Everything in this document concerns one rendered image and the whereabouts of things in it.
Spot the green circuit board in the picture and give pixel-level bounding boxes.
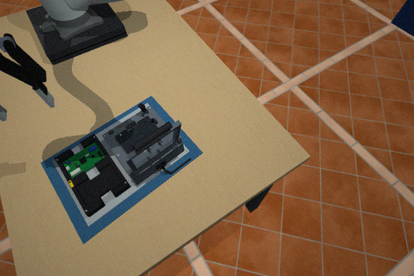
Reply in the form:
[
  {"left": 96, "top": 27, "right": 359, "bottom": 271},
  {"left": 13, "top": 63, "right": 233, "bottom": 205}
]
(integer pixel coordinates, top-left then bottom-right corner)
[{"left": 62, "top": 142, "right": 105, "bottom": 178}]

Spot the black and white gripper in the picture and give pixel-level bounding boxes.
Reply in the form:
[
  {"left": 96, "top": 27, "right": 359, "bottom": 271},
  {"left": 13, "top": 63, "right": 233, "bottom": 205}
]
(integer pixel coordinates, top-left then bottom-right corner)
[{"left": 0, "top": 34, "right": 55, "bottom": 122}]

